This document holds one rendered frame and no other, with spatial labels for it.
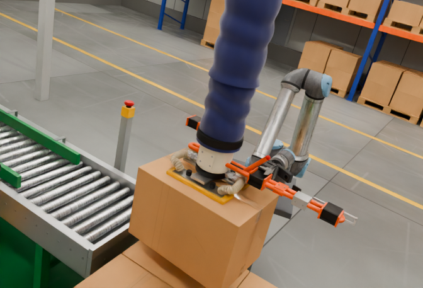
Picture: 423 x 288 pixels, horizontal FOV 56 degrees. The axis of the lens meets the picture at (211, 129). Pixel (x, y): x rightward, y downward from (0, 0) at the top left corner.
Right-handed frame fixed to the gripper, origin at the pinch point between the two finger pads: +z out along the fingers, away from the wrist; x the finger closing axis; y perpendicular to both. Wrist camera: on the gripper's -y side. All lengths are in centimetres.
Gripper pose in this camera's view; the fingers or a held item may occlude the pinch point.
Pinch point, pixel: (264, 181)
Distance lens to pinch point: 187.8
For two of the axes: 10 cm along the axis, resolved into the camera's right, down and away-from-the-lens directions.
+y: -8.4, -3.8, 4.0
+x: 2.2, -9.0, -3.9
